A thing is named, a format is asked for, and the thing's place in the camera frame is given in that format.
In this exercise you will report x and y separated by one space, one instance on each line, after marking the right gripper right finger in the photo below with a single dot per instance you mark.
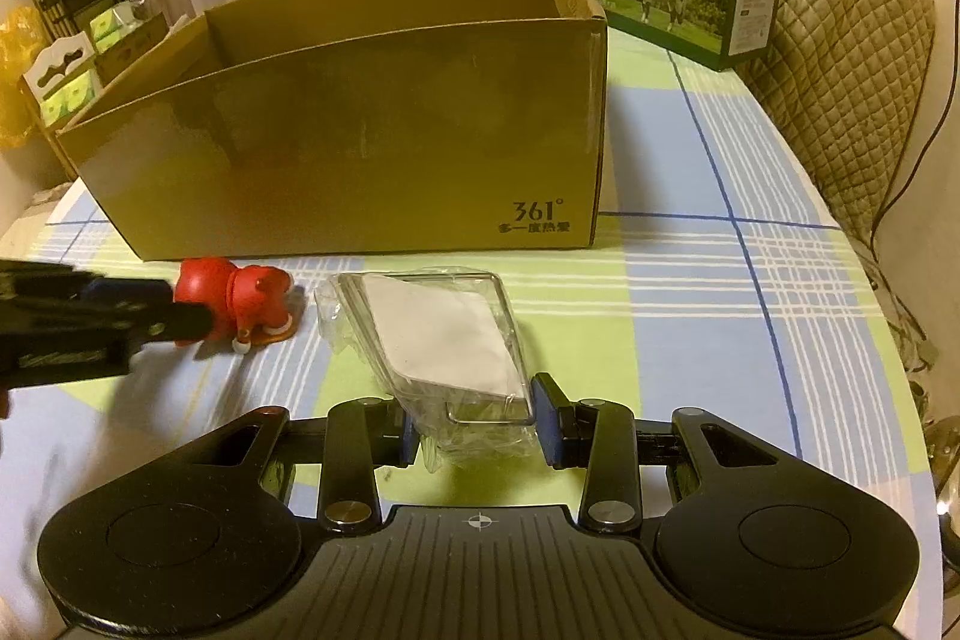
600 437

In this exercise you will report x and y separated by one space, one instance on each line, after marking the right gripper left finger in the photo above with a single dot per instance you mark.
361 436

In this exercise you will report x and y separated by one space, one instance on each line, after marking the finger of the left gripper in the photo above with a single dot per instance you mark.
80 291
179 322

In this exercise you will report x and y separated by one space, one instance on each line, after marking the red cat figurine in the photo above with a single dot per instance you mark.
249 304

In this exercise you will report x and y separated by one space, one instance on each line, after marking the clear bag with white pads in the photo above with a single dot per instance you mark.
443 342

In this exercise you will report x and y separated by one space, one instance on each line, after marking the person's left hand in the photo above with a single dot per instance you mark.
5 402

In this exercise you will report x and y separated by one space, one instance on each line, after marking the checkered bed sheet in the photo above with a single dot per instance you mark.
718 279

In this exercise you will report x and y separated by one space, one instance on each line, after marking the cardboard box with tissue packs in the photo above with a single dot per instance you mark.
122 34

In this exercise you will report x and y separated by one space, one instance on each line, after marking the yellow plastic bag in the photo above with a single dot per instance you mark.
21 39

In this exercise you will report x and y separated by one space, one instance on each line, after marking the brown cardboard box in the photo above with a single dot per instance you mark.
275 128

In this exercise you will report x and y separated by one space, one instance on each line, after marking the steel kettle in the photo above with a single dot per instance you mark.
942 438

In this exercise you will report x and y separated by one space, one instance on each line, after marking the quilted beige chair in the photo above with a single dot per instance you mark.
842 81

